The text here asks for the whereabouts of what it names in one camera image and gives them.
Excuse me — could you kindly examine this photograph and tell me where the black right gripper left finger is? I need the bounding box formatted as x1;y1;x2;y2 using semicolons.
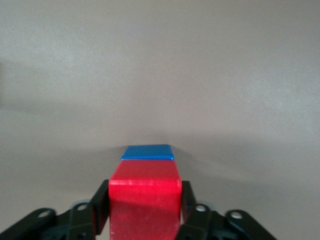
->
0;179;111;240

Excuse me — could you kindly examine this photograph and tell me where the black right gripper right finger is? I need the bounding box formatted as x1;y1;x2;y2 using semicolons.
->
174;180;278;240

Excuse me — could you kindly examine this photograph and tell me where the red wooden cube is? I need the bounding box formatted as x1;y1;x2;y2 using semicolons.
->
107;159;183;240

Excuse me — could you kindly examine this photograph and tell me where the blue wooden cube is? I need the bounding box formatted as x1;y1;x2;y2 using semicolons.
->
120;143;175;161

